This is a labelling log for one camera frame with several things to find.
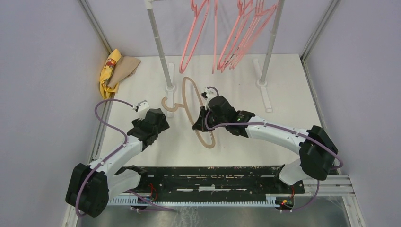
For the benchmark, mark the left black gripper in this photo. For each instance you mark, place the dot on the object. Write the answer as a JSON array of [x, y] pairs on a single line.
[[163, 125]]

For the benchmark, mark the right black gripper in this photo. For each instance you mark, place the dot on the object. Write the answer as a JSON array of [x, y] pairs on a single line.
[[201, 124]]

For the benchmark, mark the beige plastic hanger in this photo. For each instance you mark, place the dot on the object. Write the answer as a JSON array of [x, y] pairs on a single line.
[[186, 106]]

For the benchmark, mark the pink wire hanger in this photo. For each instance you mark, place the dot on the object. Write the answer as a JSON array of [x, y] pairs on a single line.
[[261, 16], [253, 18], [247, 9]]

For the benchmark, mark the pink plastic hanger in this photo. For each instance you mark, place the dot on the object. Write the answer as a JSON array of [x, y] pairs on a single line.
[[215, 36], [200, 14], [245, 8]]

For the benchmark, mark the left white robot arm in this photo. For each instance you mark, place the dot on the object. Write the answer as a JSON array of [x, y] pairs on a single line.
[[92, 186]]

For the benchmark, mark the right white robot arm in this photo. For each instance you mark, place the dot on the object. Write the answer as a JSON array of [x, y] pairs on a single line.
[[316, 151]]

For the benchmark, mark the beige cloth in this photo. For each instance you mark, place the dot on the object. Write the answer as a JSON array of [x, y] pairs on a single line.
[[125, 67]]

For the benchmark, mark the yellow printed cloth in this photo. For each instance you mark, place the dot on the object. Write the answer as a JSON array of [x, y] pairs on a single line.
[[106, 74]]

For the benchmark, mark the right rack pole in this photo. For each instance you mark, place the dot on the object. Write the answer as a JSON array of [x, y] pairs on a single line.
[[262, 81]]

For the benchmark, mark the rack pole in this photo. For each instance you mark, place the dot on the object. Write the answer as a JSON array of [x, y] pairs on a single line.
[[152, 19], [262, 81]]

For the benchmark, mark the left rack pole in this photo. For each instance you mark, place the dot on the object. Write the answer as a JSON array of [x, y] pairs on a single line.
[[152, 19]]

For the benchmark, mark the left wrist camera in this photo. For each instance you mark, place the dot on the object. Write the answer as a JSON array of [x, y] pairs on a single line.
[[141, 109]]

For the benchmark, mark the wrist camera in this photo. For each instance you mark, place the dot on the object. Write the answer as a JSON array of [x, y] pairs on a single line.
[[141, 109], [209, 93]]

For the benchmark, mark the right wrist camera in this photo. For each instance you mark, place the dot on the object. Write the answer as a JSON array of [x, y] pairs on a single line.
[[209, 93]]

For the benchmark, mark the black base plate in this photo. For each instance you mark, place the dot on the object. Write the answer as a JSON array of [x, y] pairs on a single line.
[[214, 183]]

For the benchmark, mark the white cable duct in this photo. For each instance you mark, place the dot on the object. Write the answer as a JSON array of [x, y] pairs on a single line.
[[132, 200]]

